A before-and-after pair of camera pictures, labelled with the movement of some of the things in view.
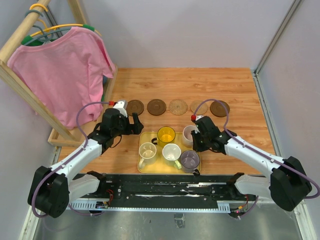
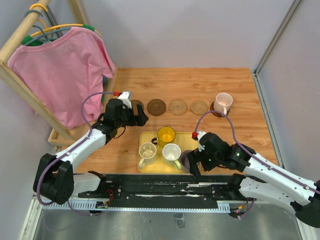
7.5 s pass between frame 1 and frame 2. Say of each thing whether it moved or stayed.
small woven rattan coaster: stayed
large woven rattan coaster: stayed
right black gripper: moved
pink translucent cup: moved
